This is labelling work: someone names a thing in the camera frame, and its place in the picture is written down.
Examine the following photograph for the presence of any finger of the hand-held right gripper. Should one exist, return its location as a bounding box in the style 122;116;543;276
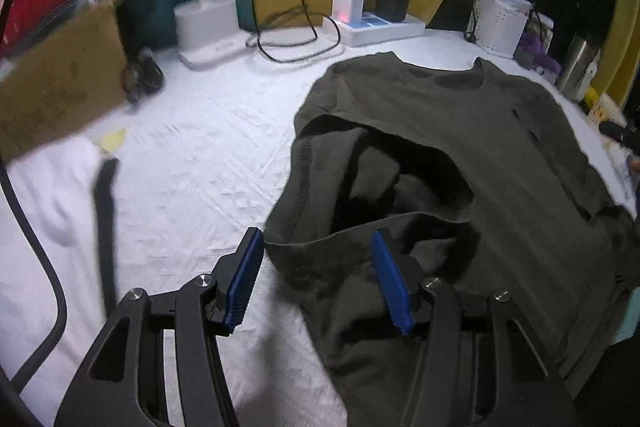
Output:
599;121;640;146

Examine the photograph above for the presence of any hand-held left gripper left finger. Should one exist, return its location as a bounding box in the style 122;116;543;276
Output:
54;227;266;427

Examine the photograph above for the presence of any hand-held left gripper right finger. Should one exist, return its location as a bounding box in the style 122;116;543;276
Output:
370;228;581;427

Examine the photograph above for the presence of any olive green t-shirt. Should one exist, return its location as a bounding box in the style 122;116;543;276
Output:
263;52;640;427

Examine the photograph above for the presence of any steel cup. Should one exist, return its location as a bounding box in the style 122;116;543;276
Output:
556;34;601;102

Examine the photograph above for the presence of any purple item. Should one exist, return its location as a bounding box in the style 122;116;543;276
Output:
516;31;562;75

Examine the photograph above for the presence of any white woven basket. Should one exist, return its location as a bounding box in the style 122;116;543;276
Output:
469;0;532;58

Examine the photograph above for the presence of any yellow round pad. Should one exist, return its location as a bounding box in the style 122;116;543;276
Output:
99;129;129;153

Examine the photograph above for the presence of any white cloth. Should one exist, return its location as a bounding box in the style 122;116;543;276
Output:
0;139;103;258

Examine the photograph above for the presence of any white power strip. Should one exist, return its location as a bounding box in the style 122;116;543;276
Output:
322;12;426;48

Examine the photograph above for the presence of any black charger adapter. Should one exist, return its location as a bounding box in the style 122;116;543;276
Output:
375;0;412;22

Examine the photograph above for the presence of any brown cardboard box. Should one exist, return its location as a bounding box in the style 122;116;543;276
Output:
0;0;129;164

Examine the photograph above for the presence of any white charger adapter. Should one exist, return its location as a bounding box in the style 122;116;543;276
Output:
332;0;365;24

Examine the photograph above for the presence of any black strap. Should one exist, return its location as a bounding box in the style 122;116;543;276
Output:
93;157;121;324

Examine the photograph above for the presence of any thick black cable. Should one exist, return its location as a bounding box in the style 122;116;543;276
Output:
0;147;69;394

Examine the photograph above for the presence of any coiled black cable bundle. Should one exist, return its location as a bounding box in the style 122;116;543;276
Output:
122;49;166;106

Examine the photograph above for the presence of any long black charging cable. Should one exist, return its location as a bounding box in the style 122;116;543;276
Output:
257;0;349;64

